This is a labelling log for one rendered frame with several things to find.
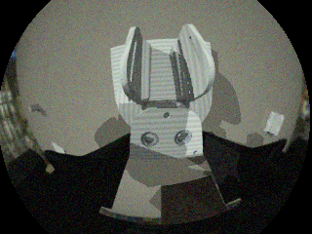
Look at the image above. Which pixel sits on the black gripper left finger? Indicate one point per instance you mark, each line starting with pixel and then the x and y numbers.
pixel 99 172

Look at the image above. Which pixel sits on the white flat rectangular plate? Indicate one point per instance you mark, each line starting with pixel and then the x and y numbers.
pixel 57 148

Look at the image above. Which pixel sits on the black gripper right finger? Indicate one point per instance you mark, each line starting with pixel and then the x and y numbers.
pixel 236 165

